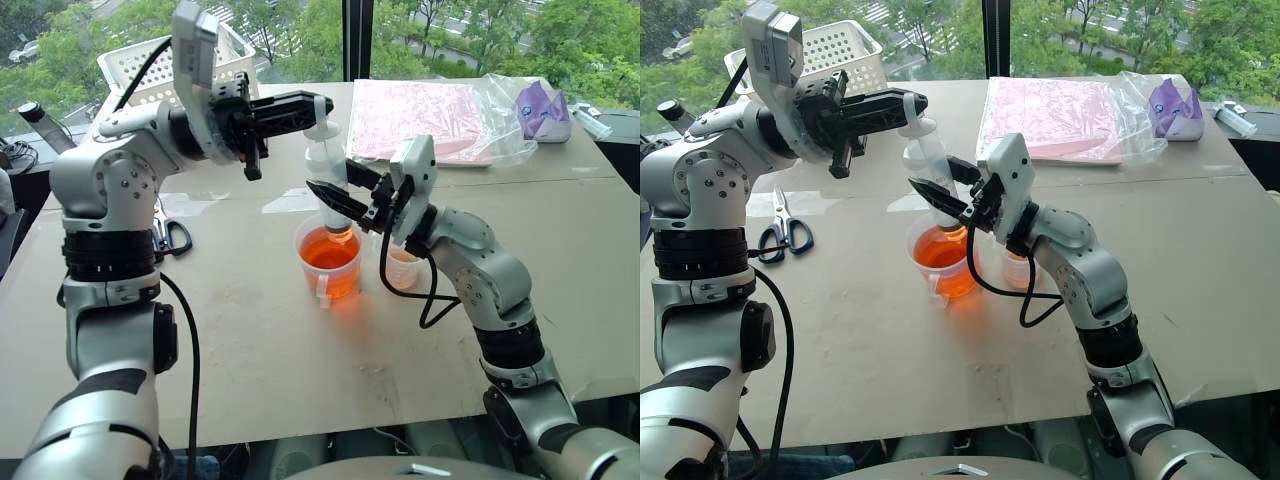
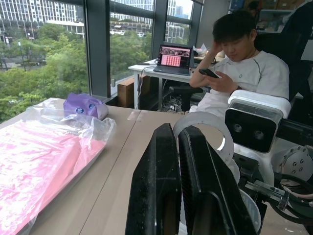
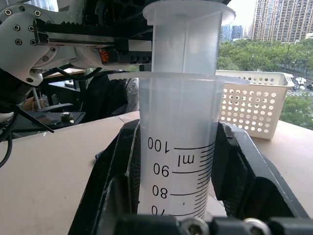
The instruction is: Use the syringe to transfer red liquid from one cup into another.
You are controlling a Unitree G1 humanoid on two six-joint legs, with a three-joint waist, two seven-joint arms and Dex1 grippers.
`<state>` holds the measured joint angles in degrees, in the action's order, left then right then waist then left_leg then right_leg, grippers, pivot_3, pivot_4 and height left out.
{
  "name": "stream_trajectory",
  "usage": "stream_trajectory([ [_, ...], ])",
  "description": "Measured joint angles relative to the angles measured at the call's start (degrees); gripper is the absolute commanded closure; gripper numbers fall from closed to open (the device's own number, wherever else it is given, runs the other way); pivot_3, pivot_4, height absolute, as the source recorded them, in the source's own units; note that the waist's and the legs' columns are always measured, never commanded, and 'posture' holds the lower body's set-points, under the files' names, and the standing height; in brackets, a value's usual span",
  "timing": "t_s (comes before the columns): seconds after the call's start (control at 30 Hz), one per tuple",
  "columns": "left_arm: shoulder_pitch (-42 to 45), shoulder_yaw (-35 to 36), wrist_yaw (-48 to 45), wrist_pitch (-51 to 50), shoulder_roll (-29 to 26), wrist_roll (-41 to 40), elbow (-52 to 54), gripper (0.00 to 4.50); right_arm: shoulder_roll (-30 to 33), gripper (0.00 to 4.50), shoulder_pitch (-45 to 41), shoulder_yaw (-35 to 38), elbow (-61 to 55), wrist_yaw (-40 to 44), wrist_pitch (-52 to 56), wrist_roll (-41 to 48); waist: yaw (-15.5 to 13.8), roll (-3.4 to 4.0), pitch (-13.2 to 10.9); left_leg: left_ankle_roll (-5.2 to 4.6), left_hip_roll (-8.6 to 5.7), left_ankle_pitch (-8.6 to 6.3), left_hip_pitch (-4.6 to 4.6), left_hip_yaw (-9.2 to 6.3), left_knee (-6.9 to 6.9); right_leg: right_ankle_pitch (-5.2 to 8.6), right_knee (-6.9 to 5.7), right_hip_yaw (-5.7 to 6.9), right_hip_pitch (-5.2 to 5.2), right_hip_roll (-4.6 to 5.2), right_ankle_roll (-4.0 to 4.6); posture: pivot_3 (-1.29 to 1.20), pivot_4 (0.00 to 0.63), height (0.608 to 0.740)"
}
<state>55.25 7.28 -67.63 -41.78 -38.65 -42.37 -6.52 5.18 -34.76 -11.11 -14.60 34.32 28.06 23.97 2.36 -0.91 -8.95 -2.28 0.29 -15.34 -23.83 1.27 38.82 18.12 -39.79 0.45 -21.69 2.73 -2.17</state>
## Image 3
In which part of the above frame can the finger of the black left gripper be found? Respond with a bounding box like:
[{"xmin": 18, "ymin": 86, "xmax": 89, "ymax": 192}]
[{"xmin": 83, "ymin": 0, "xmax": 147, "ymax": 27}]

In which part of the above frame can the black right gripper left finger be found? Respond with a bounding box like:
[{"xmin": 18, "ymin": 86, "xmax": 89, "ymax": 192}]
[{"xmin": 68, "ymin": 120, "xmax": 142, "ymax": 235}]

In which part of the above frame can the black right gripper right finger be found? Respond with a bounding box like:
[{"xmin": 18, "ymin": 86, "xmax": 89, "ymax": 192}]
[{"xmin": 211, "ymin": 121, "xmax": 312, "ymax": 219}]

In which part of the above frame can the clear plastic measuring cylinder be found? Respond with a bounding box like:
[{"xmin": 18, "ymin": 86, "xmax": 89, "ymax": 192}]
[{"xmin": 107, "ymin": 0, "xmax": 251, "ymax": 218}]

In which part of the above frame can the wooden background desk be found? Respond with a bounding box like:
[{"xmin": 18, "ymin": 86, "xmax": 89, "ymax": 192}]
[{"xmin": 36, "ymin": 68, "xmax": 88, "ymax": 108}]

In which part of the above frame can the white perforated plastic basket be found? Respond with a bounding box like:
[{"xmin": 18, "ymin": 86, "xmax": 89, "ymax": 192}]
[{"xmin": 215, "ymin": 70, "xmax": 295, "ymax": 140}]

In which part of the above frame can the black office chair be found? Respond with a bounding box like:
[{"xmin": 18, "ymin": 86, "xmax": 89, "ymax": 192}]
[{"xmin": 82, "ymin": 70, "xmax": 129, "ymax": 122}]

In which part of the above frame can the black plate with screw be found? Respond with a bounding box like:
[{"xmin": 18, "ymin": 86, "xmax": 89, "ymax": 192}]
[{"xmin": 14, "ymin": 111, "xmax": 87, "ymax": 132}]

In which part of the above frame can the tall apartment building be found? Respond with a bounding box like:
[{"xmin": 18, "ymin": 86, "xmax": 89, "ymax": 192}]
[{"xmin": 250, "ymin": 0, "xmax": 313, "ymax": 44}]

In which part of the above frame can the black cable tie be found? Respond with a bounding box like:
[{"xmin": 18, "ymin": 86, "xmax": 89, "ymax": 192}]
[{"xmin": 16, "ymin": 104, "xmax": 55, "ymax": 134}]

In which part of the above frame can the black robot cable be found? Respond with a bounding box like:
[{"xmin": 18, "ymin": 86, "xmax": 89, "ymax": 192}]
[{"xmin": 0, "ymin": 105, "xmax": 22, "ymax": 168}]

